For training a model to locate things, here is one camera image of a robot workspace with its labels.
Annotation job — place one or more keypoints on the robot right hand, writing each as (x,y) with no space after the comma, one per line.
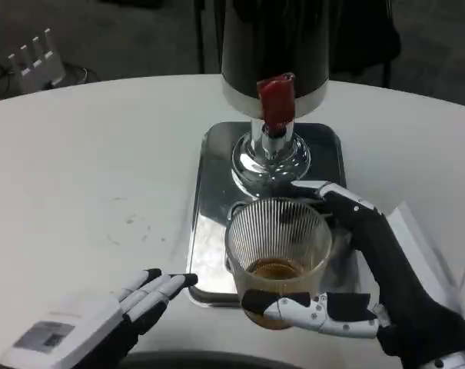
(401,284)

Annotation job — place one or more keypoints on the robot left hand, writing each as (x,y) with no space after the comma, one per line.
(82,334)

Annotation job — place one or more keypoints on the clear ribbed glass cup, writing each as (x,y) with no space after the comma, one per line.
(255,234)

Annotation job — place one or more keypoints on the steel drip tray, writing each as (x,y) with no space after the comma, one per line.
(211,215)

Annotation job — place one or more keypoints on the black chair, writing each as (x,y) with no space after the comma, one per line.
(364,42)

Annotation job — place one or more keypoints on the white router with antennas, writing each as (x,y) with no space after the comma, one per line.
(34,69)

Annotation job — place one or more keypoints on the black drink dispenser chrome base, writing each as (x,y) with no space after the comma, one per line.
(247,42)

